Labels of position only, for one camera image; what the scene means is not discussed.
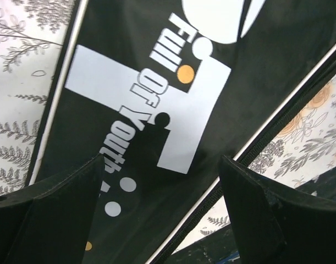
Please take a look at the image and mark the black base bar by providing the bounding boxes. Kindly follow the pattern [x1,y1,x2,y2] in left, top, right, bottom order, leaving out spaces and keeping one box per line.
[166,167,336,263]

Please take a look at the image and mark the black sport racket bag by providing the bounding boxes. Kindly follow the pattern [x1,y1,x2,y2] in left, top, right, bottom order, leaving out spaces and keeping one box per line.
[27,1,336,263]

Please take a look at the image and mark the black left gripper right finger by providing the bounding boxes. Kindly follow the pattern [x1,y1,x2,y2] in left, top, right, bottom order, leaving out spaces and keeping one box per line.
[218,156,336,263]

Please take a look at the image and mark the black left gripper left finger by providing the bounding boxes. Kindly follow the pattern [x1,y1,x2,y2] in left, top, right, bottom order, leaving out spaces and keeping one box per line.
[0,155,103,264]

